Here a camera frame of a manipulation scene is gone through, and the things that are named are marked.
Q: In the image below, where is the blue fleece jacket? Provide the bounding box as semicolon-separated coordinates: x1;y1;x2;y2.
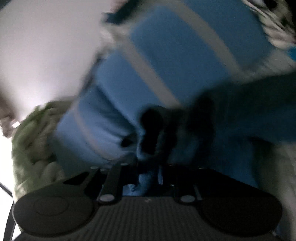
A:
120;71;296;197

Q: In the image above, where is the green knitted blanket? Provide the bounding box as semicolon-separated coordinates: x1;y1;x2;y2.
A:
11;100;71;201

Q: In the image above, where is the grey quilted bedspread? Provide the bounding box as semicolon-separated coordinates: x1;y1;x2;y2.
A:
249;51;296;241

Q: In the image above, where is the left blue striped pillow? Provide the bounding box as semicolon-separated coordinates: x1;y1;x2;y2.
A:
53;47;194;173

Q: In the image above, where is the blue striped pillow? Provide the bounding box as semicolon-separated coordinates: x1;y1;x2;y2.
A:
121;1;270;106
53;47;194;173

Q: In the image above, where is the right blue striped pillow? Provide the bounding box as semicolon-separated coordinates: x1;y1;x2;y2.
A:
121;1;270;106

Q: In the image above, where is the grey white patterned cloth pile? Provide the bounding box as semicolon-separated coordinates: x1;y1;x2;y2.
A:
243;0;295;50

